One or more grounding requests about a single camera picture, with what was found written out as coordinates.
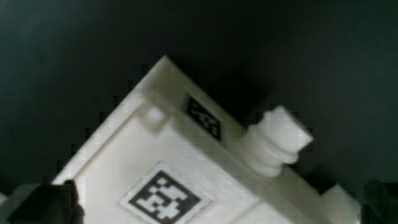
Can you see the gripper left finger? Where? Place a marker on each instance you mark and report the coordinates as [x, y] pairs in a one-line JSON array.
[[50, 206]]

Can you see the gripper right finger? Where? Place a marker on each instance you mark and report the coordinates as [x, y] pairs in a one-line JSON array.
[[379, 212]]

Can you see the white cabinet door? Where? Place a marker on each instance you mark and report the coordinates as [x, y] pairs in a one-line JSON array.
[[178, 168]]

